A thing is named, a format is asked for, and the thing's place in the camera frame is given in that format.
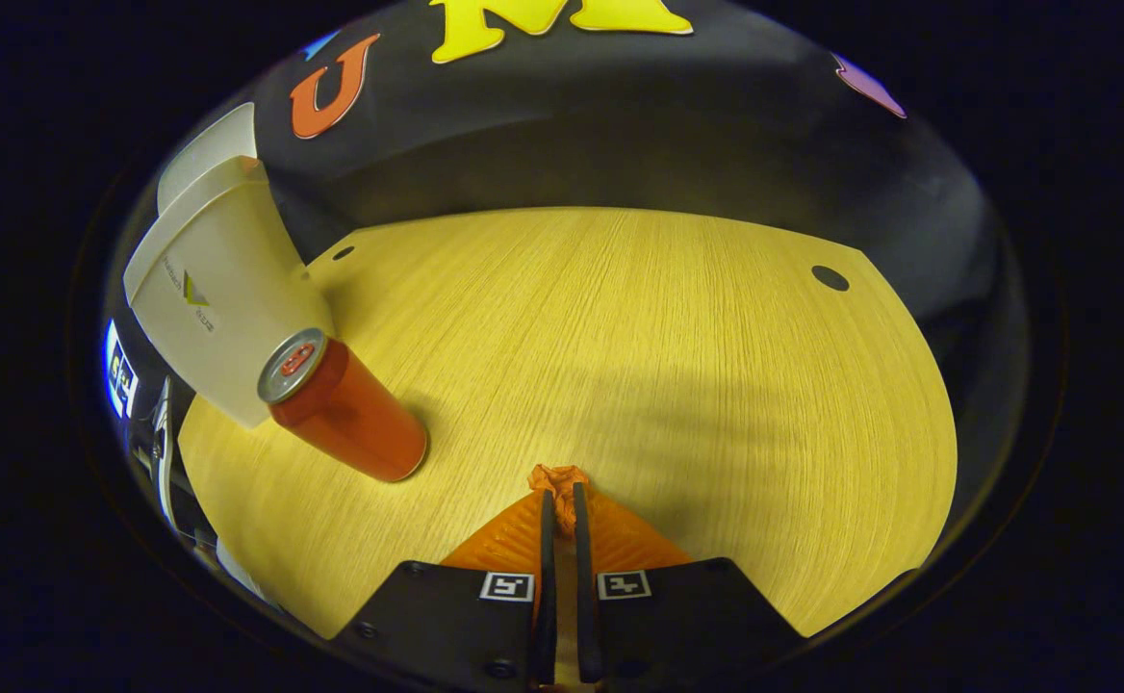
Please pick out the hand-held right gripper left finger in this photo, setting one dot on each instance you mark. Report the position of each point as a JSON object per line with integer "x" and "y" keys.
{"x": 547, "y": 597}

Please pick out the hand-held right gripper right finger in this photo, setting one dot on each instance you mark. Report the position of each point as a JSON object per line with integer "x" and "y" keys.
{"x": 584, "y": 597}

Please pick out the orange paper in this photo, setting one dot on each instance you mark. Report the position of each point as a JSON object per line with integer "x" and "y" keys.
{"x": 559, "y": 481}

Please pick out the red pop can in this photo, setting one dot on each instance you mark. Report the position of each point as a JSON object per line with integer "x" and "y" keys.
{"x": 355, "y": 419}

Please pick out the white desktop garbage bin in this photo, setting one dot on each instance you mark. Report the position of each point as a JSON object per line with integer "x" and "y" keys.
{"x": 225, "y": 289}

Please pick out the black backdrop cloth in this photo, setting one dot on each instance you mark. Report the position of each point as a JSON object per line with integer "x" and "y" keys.
{"x": 620, "y": 125}

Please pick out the computer monitor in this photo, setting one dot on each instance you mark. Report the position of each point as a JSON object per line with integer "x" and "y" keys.
{"x": 119, "y": 375}

